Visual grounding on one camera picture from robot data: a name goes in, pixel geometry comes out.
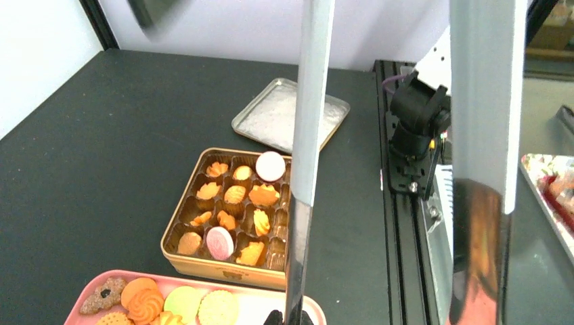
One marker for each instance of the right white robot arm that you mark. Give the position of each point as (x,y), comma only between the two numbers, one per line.
(422,102)

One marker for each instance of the clear plastic tin lid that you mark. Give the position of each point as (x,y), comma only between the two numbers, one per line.
(269,118)

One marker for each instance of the chocolate donut cookie right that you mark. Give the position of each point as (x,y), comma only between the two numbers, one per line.
(104,297)

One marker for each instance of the gold cookie tin box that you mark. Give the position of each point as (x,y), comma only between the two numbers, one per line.
(225,190)

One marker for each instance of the green round cookie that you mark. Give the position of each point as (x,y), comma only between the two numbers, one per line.
(184,301)

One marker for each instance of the pink plastic tray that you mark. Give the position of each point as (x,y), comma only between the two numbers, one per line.
(126,297)

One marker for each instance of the large round sugar cookie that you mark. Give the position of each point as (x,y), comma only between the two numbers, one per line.
(219,307)

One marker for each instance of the pink round cookie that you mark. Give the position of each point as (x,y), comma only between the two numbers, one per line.
(220,243)
(270,166)

